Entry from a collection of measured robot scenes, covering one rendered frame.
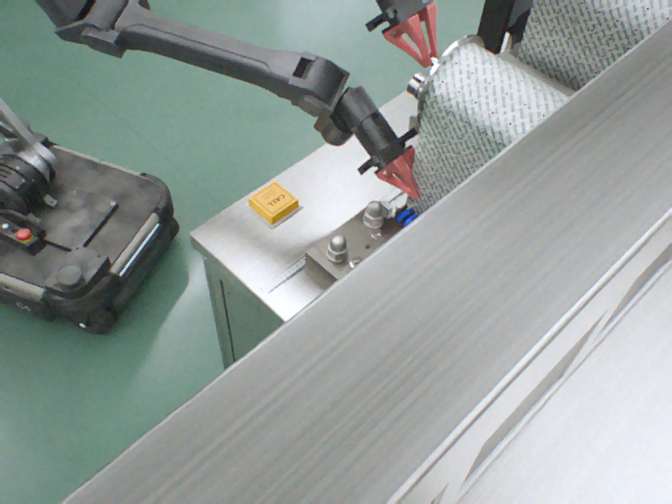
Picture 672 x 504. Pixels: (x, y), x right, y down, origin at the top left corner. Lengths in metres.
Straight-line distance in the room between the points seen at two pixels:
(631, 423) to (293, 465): 0.34
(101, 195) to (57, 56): 1.12
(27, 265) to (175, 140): 0.88
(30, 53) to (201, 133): 0.90
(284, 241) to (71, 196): 1.17
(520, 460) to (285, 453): 0.28
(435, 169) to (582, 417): 0.61
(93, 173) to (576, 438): 2.05
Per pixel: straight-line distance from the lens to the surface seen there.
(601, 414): 0.54
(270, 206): 1.29
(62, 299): 2.09
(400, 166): 1.09
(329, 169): 1.39
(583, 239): 0.33
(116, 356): 2.23
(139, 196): 2.29
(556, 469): 0.51
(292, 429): 0.26
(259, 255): 1.25
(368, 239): 1.10
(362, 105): 1.11
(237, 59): 1.14
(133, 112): 2.96
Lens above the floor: 1.89
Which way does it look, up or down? 52 degrees down
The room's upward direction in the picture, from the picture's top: 4 degrees clockwise
